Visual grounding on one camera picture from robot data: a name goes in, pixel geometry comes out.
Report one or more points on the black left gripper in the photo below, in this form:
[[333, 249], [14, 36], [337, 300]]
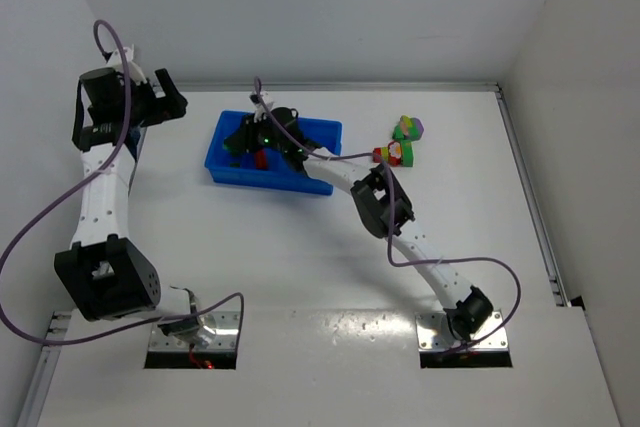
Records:
[[157, 98]]

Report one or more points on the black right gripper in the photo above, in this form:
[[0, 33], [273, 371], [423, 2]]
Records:
[[245, 133]]

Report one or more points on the red long lego brick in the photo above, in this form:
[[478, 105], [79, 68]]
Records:
[[261, 161]]

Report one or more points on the blue plastic sorting bin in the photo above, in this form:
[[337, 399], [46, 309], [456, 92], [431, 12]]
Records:
[[279, 176]]

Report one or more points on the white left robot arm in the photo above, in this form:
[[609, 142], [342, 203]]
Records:
[[105, 274]]

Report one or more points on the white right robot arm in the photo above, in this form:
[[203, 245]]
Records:
[[384, 208]]

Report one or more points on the flower lego stack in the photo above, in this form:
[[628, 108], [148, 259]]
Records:
[[396, 153]]

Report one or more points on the green sloped lego brick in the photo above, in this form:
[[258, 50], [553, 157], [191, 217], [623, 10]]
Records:
[[408, 129]]

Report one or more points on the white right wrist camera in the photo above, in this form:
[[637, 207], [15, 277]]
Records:
[[262, 102]]

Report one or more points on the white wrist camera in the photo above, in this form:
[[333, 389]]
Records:
[[262, 102], [127, 62]]

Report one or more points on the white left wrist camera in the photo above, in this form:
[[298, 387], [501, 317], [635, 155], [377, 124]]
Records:
[[127, 62]]

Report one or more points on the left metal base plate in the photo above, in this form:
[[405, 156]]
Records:
[[213, 333]]

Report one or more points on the metal base plate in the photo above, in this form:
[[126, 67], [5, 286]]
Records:
[[435, 336], [213, 333]]

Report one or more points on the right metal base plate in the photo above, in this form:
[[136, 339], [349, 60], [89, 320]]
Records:
[[435, 336]]

